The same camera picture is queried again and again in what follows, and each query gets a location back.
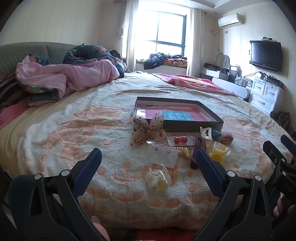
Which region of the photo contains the clear bag with earrings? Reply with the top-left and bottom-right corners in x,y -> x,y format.
145,140 -> 179,168

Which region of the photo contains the orange floral quilt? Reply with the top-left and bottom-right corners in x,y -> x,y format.
165,58 -> 187,66

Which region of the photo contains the grey quilted headboard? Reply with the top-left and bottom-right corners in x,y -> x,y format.
0,42 -> 77,77

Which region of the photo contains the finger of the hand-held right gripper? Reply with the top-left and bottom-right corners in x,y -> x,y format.
263,140 -> 289,165
280,134 -> 296,153

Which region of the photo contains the white air conditioner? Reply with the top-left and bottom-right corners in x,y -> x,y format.
217,13 -> 243,28

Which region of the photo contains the white clothing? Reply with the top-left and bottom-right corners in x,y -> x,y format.
116,58 -> 127,72

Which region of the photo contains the black wall television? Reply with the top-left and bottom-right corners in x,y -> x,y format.
249,40 -> 284,72

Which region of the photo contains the clear bag with pearl ties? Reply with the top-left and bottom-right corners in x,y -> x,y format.
147,167 -> 172,192

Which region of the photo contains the coral pink cloth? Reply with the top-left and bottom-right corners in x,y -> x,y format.
0,102 -> 30,130

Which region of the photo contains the red hair clip packet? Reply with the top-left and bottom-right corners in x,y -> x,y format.
166,135 -> 196,147

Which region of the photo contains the yellow bracelet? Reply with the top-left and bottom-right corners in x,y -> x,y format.
207,141 -> 229,163

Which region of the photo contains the polka dot bow hair clip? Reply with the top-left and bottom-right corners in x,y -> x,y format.
129,113 -> 167,148

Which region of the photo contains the blue key fob pink pompom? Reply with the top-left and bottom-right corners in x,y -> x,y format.
212,130 -> 234,145

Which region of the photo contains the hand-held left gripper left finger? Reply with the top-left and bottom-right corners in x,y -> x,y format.
23,148 -> 110,241

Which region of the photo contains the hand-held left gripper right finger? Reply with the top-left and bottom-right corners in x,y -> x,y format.
192,148 -> 272,241

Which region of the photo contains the white window sill bench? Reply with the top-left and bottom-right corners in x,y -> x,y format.
135,61 -> 188,75

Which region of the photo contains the cream pearl hair clip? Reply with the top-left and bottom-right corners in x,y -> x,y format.
172,146 -> 193,158

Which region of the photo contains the white hair claw clip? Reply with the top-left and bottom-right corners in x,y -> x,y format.
200,126 -> 213,141

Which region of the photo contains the person's left hand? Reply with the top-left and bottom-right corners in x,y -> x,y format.
91,215 -> 110,241

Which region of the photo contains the person's right hand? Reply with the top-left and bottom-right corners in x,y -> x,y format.
273,193 -> 296,218

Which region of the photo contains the beige curtain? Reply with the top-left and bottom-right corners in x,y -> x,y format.
186,8 -> 205,77

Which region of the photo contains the sheer white curtain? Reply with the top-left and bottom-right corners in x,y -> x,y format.
118,0 -> 139,72

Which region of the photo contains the grey cardboard box pink inside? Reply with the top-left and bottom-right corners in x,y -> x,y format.
133,96 -> 224,133

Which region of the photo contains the pile of clothes on sill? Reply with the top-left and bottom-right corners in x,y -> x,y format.
144,53 -> 186,70

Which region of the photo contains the pink quilt with floral cover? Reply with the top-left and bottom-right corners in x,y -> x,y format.
16,44 -> 126,102

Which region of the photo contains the dark cloth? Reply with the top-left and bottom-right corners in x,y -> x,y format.
269,111 -> 292,132

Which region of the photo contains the white framed mirror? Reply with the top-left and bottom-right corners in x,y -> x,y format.
216,53 -> 230,69

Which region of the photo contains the white drawer cabinet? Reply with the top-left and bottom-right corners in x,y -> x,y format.
250,76 -> 284,115

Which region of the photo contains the brown hair claw clip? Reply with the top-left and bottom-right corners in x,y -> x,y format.
190,136 -> 207,169

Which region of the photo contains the set top box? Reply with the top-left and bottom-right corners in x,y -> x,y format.
259,72 -> 284,87

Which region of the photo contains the pink printed blanket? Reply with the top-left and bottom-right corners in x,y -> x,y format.
151,73 -> 237,96

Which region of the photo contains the blue printed card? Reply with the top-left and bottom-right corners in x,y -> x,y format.
160,110 -> 195,121

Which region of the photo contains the window with dark frame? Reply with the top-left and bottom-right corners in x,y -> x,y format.
133,10 -> 188,58

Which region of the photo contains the dark striped blanket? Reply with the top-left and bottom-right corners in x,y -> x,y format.
0,72 -> 29,109

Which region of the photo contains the white desk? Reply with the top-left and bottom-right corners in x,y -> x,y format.
200,67 -> 251,102

